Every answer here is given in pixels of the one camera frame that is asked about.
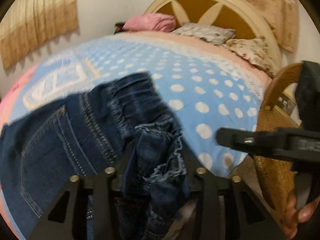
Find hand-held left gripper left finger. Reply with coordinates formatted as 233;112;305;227
27;140;135;240

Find pink and blue printed blanket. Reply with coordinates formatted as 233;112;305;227
0;31;273;240

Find wicker chair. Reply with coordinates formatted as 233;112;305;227
254;62;304;220

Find beige patterned curtain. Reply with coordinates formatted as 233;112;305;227
0;0;80;69

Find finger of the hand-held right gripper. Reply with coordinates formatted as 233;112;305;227
216;127;294;159

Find person's right hand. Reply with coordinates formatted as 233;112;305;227
281;191;320;239

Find dark blue denim pants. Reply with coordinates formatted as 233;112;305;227
0;72;192;240

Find dark cloth item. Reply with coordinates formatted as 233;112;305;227
114;22;129;34

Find grey wall socket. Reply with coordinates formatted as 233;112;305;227
276;94;295;113

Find cream and brown headboard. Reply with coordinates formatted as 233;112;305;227
145;0;282;75

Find pink folded blanket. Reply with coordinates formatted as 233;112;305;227
122;14;177;32

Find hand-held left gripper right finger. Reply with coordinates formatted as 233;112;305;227
185;152;285;240

